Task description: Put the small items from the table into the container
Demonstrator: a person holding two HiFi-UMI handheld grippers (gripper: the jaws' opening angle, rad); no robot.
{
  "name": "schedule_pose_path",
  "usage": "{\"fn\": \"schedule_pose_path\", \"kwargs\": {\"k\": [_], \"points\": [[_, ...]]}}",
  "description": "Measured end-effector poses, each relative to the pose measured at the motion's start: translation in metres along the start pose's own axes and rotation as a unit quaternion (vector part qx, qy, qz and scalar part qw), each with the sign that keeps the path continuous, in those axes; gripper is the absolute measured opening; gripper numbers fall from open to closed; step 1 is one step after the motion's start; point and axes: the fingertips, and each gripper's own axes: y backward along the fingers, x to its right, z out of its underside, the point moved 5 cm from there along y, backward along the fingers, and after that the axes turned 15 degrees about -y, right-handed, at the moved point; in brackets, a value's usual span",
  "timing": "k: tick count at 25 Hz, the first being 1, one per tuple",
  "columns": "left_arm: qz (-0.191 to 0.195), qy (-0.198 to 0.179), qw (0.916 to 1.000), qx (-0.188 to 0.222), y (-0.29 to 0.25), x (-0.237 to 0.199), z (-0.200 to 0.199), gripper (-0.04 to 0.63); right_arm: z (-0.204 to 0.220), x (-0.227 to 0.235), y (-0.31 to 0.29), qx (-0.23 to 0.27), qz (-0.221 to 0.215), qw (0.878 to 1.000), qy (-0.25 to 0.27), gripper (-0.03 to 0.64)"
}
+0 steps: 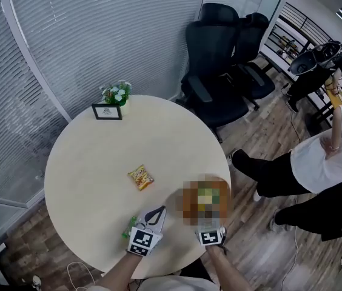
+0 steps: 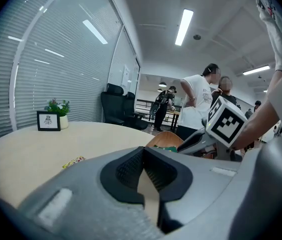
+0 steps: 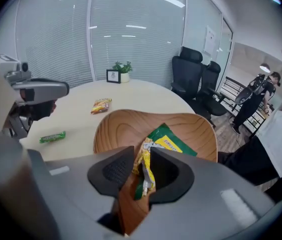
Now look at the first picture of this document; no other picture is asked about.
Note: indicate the person's right forearm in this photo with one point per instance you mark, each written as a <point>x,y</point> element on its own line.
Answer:
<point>227,271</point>

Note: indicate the green snack packet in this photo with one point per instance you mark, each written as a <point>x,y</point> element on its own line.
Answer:
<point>209,196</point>

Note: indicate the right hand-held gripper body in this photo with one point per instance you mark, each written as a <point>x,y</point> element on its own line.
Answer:
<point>210,237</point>

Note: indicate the orange snack packet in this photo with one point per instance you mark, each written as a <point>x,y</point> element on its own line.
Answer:
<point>140,177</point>

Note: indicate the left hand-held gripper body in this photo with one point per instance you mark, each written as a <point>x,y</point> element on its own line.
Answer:
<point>142,241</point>

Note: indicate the person's dark trousers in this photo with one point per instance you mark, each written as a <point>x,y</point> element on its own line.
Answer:
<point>195,268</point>

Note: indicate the black office chair with headrest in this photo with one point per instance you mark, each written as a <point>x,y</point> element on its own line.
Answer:
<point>210,71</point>

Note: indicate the black metal shelf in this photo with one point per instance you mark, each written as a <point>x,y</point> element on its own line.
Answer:
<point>295,29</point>

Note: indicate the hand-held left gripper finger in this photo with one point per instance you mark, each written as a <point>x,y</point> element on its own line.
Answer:
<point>142,218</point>
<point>160,224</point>

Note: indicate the person's left forearm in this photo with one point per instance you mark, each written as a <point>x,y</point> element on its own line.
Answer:
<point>119,273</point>

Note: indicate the potted plant with white flowers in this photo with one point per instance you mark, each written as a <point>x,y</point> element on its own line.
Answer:
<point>115,94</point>

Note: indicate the brown wooden bowl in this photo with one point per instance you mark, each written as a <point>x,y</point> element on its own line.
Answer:
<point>189,205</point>

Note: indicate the small green candy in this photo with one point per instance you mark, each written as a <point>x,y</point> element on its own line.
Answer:
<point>130,226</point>

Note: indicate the person's grey shirt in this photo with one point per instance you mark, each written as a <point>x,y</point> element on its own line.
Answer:
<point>165,283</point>

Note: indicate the black picture frame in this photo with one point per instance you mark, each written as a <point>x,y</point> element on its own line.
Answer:
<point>107,111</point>

